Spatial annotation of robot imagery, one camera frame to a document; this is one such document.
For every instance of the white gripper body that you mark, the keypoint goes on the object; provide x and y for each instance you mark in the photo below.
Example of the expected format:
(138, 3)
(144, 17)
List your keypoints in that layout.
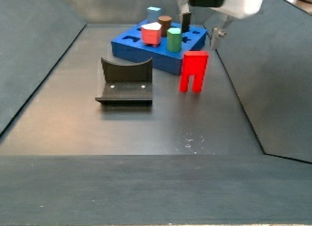
(239, 8)

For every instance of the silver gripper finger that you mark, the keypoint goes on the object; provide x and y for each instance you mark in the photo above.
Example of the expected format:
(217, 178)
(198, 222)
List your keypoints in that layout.
(219, 32)
(185, 15)

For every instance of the red two-legged block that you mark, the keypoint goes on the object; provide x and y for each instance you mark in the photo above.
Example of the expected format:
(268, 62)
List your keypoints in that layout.
(196, 61)

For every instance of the blue shape sorter board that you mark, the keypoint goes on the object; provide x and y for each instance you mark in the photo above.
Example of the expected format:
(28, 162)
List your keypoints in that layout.
(129, 47)

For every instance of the brown cylinder peg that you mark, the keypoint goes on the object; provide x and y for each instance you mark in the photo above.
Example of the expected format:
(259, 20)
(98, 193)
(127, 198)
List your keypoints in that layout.
(165, 21)

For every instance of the light blue rectangular block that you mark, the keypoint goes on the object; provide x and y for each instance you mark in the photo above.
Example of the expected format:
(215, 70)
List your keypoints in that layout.
(153, 14)

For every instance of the red pentagon block white top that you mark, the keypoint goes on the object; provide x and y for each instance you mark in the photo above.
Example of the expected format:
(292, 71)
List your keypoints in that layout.
(152, 34)

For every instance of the green hexagonal peg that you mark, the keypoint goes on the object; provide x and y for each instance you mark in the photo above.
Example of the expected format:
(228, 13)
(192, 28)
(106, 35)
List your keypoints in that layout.
(174, 39)

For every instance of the black curved holder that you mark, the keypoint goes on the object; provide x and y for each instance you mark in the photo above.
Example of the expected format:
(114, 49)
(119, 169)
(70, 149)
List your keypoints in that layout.
(127, 84)

